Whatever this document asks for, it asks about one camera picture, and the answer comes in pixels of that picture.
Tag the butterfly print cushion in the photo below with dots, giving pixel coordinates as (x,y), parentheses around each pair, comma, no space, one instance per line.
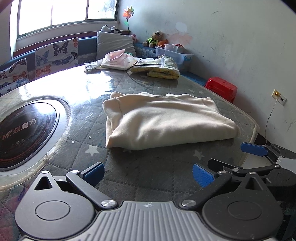
(55,58)
(13,76)

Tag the blue sofa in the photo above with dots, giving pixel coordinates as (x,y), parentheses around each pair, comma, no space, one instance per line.
(89,46)

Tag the panda plush toy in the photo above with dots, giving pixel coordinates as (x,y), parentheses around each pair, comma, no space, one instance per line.
(113,30)

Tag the yellow patterned folded cloth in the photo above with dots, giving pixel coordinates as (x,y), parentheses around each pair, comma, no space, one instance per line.
(161,69)

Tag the pink plush toy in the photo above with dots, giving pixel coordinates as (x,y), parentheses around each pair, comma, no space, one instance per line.
(134,38)

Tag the cream long-sleeved top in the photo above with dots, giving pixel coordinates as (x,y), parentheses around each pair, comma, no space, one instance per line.
(166,120)

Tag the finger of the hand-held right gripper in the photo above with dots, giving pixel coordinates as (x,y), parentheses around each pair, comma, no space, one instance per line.
(223,165)
(253,149)

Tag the grey pillow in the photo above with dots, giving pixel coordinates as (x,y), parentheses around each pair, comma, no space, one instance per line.
(113,44)

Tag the clear plastic storage box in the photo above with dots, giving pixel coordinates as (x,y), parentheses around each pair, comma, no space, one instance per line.
(182,59)

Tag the white wall socket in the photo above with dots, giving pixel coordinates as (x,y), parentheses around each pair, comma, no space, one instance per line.
(281,98)

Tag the pink and white package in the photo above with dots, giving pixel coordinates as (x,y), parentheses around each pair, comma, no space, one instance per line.
(115,60)

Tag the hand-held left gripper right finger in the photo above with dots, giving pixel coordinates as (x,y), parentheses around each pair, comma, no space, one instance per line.
(202,176)

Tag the red plastic stool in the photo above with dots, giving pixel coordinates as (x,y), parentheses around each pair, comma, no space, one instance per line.
(220,87)

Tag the colourful pinwheel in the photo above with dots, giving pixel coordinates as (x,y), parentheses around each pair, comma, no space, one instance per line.
(128,13)

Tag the teddy bear in yellow vest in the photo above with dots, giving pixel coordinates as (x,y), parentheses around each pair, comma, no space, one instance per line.
(154,39)

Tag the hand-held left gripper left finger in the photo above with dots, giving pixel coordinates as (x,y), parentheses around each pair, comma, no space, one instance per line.
(93,173)

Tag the clear crumpled plastic bag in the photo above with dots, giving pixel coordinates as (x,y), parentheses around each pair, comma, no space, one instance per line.
(92,66)

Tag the orange plush toy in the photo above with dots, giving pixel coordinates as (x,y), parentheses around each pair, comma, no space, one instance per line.
(163,42)

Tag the black round induction cooktop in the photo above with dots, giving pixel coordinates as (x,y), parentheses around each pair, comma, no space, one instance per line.
(27,129)

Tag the window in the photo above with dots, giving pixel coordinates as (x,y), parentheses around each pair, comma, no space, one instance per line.
(64,14)

